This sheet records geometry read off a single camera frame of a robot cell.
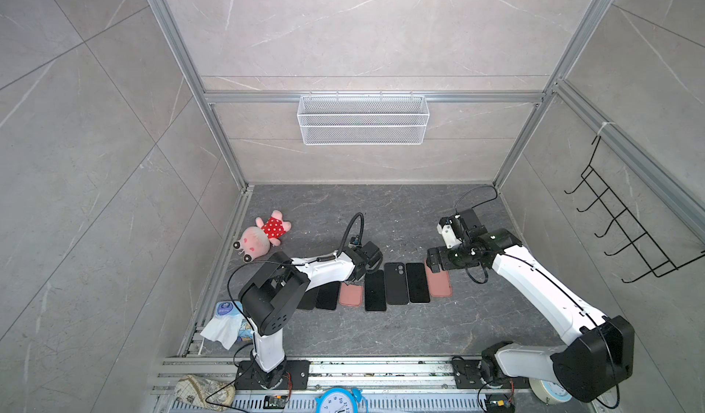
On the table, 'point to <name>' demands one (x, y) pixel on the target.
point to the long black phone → (328, 295)
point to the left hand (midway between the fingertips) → (353, 270)
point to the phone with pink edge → (417, 283)
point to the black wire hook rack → (658, 264)
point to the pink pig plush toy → (255, 241)
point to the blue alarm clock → (339, 400)
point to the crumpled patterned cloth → (203, 394)
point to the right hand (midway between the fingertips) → (445, 259)
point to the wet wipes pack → (225, 326)
